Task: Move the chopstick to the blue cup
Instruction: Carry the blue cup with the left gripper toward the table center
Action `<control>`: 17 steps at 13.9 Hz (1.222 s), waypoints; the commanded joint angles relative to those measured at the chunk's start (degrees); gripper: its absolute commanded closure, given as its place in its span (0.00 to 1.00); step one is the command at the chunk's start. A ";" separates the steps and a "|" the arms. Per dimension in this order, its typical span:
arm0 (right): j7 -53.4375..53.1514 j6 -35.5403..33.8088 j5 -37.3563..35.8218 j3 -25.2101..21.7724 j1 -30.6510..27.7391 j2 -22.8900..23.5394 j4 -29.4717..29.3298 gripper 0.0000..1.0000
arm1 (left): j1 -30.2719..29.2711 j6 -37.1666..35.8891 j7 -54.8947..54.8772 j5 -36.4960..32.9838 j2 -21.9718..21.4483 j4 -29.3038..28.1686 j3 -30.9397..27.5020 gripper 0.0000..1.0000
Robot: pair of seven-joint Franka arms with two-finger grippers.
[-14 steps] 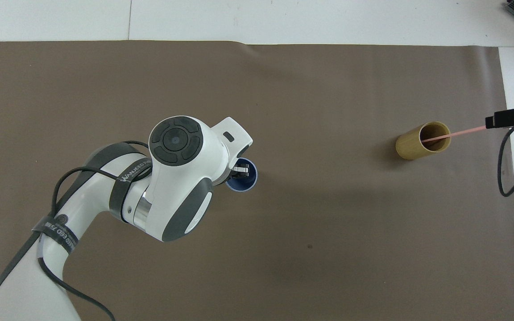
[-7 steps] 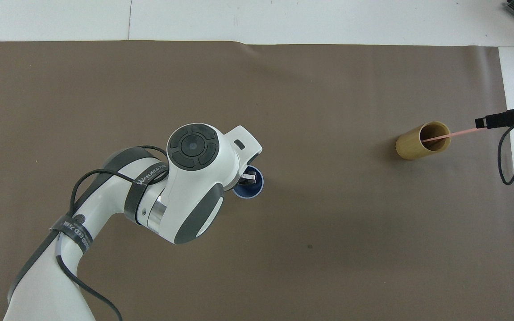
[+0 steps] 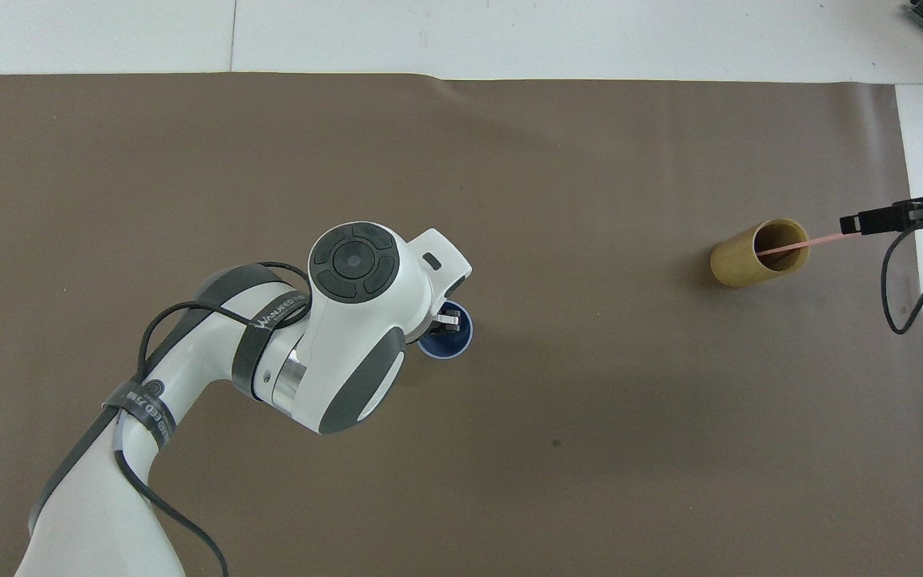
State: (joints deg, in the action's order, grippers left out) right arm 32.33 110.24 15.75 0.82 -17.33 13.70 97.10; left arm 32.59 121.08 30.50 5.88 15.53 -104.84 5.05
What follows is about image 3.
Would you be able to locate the pink chopstick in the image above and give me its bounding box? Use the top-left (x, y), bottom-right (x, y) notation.
top-left (756, 231), bottom-right (844, 258)

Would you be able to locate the blue cup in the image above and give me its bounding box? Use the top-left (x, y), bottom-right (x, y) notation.
top-left (416, 300), bottom-right (474, 361)

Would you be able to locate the bamboo cup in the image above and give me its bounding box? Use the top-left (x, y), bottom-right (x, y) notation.
top-left (710, 218), bottom-right (812, 289)

